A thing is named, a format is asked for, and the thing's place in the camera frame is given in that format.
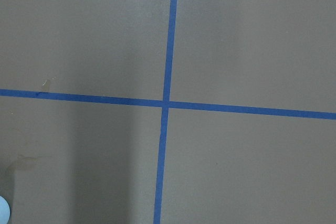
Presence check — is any light blue cup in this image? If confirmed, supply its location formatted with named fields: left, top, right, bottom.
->
left=0, top=196, right=11, bottom=224

